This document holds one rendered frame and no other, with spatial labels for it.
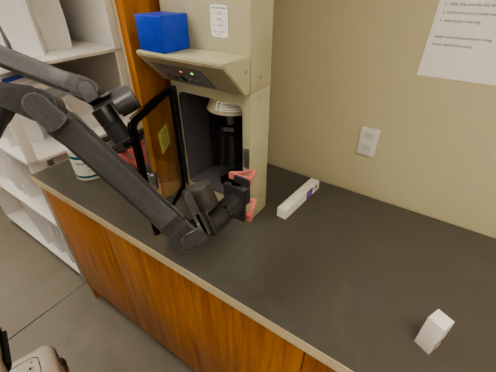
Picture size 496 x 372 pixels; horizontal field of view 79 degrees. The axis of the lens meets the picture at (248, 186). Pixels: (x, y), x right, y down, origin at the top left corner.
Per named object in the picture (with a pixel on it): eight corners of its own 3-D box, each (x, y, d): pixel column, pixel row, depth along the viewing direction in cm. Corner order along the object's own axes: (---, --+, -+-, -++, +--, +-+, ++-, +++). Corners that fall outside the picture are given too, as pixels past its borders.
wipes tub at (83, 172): (96, 163, 146) (86, 134, 137) (113, 171, 140) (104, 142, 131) (70, 175, 137) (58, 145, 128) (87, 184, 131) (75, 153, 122)
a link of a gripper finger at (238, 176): (265, 166, 79) (245, 183, 72) (265, 188, 83) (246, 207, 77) (244, 159, 82) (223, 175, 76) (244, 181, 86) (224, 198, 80)
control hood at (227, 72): (169, 77, 99) (164, 43, 93) (251, 94, 84) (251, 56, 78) (141, 85, 91) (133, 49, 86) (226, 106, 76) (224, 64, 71)
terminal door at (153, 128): (185, 184, 121) (170, 84, 99) (156, 238, 97) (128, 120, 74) (183, 184, 122) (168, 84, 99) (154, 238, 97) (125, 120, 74)
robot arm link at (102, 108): (90, 108, 86) (87, 110, 81) (111, 96, 87) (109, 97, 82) (105, 129, 89) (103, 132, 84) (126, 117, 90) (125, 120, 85)
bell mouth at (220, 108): (227, 95, 113) (226, 80, 110) (268, 104, 105) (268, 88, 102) (195, 109, 101) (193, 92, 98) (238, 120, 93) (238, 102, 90)
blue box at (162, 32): (166, 44, 92) (162, 10, 87) (190, 48, 88) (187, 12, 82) (140, 49, 85) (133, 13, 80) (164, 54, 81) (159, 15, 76)
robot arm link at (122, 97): (89, 95, 90) (76, 85, 81) (123, 77, 91) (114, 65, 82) (111, 130, 90) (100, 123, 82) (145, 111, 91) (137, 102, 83)
